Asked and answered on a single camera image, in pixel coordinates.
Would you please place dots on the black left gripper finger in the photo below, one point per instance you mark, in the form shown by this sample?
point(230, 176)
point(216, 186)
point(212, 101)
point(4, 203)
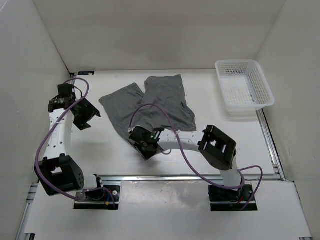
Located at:
point(91, 109)
point(81, 125)

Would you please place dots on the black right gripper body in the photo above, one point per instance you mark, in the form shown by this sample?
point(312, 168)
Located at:
point(147, 152)

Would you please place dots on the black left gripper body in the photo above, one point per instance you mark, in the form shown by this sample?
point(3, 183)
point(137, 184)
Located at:
point(84, 109)

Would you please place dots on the grey drawstring shorts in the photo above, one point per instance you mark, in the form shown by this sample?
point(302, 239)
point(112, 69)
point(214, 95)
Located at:
point(164, 99)

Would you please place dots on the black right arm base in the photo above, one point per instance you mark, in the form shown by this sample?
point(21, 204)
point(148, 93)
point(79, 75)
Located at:
point(223, 200)

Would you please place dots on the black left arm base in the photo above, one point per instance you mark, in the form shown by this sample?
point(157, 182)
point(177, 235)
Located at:
point(101, 199)

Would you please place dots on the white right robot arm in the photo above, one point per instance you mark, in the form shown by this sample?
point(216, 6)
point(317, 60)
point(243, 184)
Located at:
point(217, 148)

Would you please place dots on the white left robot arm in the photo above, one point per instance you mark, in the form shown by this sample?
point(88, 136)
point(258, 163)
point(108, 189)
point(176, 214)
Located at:
point(57, 166)

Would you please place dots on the white perforated plastic basket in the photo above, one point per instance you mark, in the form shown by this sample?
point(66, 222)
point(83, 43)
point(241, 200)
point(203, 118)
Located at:
point(243, 85)

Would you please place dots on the aluminium table edge rail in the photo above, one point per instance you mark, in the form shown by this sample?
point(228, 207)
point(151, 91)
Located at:
point(118, 178)

